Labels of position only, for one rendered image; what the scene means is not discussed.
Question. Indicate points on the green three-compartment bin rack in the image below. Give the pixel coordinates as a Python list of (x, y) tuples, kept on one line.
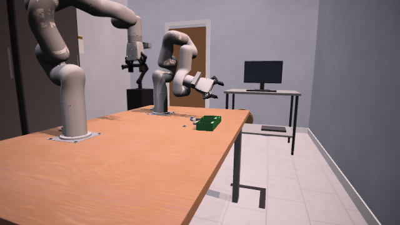
[(208, 123)]

